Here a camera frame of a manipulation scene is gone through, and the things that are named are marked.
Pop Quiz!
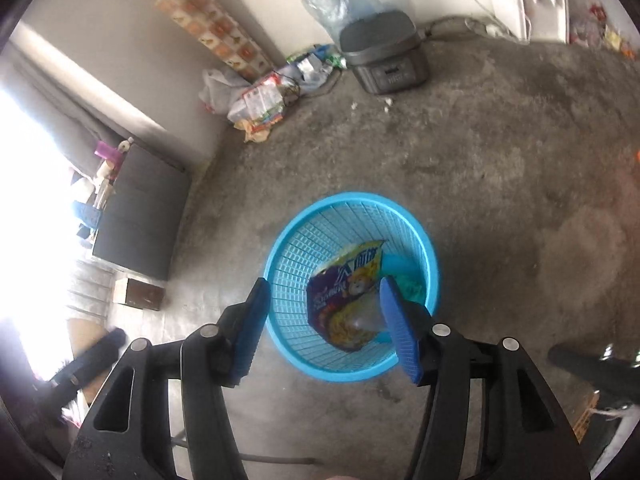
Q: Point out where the purple yellow snack bag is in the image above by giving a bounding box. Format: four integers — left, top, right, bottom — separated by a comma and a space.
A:
306, 240, 385, 352

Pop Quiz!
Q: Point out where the blue plastic trash basket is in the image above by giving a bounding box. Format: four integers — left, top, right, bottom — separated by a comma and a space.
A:
264, 192, 439, 382

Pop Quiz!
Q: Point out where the colourful packaging trash pile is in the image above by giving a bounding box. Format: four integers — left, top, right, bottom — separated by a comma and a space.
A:
227, 44, 347, 143

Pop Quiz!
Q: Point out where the small brown wooden stool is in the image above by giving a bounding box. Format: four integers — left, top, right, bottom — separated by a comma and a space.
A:
113, 278, 165, 311

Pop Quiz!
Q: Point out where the dark grey bedside cabinet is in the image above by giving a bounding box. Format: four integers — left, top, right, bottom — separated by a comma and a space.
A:
92, 144, 191, 281

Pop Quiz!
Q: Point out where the white plastic bag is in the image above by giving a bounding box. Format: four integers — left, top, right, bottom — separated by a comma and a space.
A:
198, 67, 250, 115

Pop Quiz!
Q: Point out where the dark grey foot bath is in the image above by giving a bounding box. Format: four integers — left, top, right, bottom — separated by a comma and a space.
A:
338, 10, 430, 96

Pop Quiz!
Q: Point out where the rolled patterned floor mat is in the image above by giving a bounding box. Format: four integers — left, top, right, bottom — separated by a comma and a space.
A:
155, 0, 274, 82

